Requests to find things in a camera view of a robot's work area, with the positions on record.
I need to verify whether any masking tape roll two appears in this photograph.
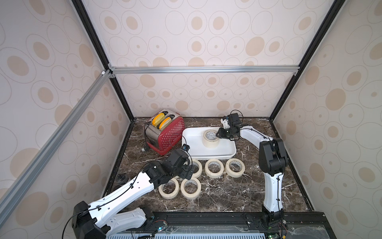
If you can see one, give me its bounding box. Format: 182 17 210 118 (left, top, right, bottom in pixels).
202 129 220 148

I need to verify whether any masking tape roll five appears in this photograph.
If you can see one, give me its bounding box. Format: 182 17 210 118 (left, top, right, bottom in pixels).
192 160 203 178

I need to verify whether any masking tape roll six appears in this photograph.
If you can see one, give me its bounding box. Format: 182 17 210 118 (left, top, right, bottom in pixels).
181 177 202 200

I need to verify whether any masking tape roll one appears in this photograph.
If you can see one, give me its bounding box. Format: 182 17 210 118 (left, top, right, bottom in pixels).
159 179 180 200

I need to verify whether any masking tape roll three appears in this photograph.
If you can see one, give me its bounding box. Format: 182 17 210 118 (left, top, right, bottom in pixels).
205 159 224 179

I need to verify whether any masking tape roll four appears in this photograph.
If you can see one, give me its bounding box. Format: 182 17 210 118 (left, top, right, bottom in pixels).
225 158 245 178

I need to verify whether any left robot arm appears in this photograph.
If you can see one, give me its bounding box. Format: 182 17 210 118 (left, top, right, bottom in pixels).
66 144 194 239

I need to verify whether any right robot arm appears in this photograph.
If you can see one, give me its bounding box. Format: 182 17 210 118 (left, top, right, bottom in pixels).
216 113 288 228

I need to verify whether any red polka-dot toaster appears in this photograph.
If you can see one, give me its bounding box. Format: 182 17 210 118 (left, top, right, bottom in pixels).
143 109 186 155

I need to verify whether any yellow toast slice right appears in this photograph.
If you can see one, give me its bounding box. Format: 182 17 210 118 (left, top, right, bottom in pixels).
158 117 172 130

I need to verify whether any yellow toast slice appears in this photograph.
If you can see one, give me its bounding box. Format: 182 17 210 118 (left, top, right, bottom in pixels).
151 112 166 127
158 117 172 130

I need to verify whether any yellow toast slice left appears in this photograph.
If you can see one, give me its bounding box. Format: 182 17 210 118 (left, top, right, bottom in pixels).
151 112 166 127

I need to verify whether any clear jar black lid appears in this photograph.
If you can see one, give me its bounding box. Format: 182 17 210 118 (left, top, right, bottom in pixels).
115 173 130 186

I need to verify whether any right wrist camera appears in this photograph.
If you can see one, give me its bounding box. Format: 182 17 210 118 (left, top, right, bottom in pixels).
220 116 230 129

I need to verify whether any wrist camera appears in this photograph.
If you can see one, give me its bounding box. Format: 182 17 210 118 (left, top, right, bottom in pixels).
181 144 190 152
220 116 230 129

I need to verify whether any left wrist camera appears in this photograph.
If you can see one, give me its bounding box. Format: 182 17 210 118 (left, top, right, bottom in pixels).
181 144 190 152

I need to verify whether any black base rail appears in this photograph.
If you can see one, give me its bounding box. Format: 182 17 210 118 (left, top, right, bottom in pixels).
79 211 337 239

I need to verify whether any horizontal aluminium frame bar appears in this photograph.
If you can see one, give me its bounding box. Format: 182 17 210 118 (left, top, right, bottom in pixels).
111 65 300 74

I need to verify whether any diagonal aluminium frame bar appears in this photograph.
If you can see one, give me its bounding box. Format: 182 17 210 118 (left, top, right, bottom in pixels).
1 69 112 227

